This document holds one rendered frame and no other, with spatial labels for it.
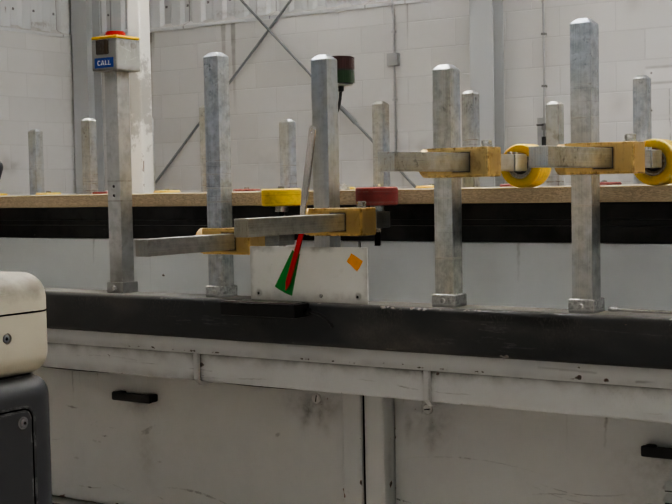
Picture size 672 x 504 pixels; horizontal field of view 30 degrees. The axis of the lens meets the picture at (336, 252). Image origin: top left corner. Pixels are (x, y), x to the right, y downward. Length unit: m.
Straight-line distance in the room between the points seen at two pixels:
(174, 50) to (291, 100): 1.44
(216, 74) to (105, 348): 0.64
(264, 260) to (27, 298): 0.87
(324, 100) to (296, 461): 0.82
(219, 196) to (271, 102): 8.86
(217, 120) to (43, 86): 9.99
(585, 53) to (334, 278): 0.60
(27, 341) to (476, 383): 0.89
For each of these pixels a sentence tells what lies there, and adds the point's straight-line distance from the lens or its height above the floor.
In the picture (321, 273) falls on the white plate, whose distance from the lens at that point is 2.27.
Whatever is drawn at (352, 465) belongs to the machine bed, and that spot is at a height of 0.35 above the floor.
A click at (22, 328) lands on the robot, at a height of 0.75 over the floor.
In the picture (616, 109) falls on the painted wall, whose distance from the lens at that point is 9.69.
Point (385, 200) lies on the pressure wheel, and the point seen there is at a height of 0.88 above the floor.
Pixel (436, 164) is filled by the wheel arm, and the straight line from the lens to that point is 2.01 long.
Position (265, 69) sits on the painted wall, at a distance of 11.32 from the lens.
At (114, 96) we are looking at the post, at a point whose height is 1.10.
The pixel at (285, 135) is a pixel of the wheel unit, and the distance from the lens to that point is 3.66.
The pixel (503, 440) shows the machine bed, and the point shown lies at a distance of 2.42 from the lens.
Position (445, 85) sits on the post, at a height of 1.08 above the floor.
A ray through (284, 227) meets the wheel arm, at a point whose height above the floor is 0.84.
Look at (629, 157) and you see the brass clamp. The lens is 1.99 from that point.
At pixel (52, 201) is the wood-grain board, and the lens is 3.02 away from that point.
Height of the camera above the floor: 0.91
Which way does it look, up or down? 3 degrees down
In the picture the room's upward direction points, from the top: 1 degrees counter-clockwise
